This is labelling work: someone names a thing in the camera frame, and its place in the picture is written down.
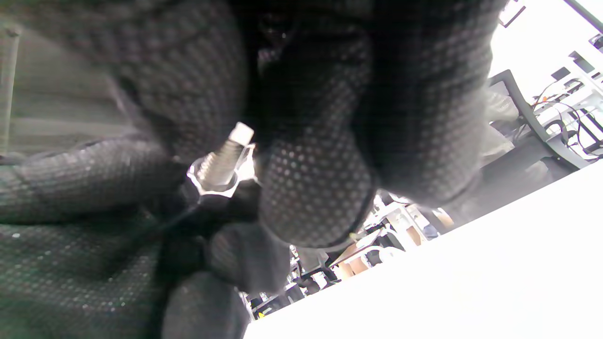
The person's left hand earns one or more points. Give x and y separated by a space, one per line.
94 235

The person's right hand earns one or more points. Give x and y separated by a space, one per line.
330 117

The metal screw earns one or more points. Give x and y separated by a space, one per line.
224 157

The small metal nut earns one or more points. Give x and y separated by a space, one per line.
200 181

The black mesh office chair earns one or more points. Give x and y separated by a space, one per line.
556 148

